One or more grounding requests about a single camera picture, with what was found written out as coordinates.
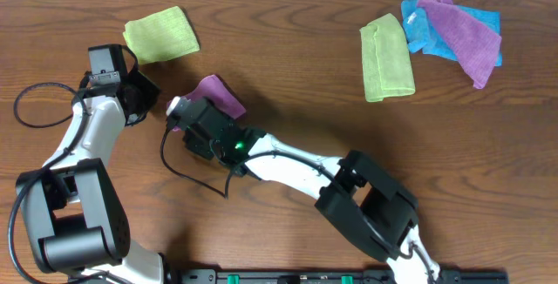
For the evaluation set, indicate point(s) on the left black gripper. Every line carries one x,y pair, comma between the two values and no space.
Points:
142,91

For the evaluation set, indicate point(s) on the purple cloth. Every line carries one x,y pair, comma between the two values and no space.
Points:
473,43
213,88

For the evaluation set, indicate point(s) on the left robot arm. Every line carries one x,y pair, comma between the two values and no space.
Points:
74,220

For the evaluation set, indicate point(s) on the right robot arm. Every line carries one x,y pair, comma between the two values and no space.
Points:
365,204

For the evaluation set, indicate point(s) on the folded green cloth left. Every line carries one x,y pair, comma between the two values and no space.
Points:
161,37

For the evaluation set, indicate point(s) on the green cloth right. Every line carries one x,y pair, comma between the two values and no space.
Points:
387,69

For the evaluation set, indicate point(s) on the blue cloth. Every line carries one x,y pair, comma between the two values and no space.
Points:
421,36

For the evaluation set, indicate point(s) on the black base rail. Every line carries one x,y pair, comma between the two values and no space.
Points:
370,276

